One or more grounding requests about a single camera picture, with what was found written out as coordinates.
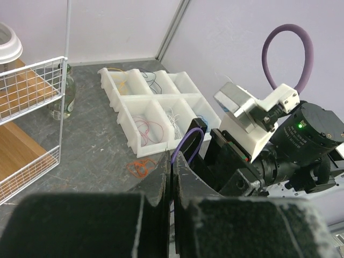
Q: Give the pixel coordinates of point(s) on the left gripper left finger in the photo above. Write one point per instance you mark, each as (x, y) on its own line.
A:
(134, 223)

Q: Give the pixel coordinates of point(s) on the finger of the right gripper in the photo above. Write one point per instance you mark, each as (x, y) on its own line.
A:
(192, 142)

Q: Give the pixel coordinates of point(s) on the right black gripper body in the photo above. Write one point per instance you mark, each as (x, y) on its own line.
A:
(226, 167)

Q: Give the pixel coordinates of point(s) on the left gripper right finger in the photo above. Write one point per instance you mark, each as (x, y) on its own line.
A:
(208, 224)

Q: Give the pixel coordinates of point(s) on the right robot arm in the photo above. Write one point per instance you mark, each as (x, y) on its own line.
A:
(300, 154)

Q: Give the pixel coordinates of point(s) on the white six-compartment tray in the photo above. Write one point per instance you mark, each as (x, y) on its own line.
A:
(155, 109)

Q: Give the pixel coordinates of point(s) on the right white-lid jar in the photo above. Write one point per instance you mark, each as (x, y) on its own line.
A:
(11, 48)

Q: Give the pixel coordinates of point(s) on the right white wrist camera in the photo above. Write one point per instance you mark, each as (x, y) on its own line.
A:
(250, 121)

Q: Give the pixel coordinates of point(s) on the white wire shelf rack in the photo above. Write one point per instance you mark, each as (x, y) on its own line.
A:
(26, 92)

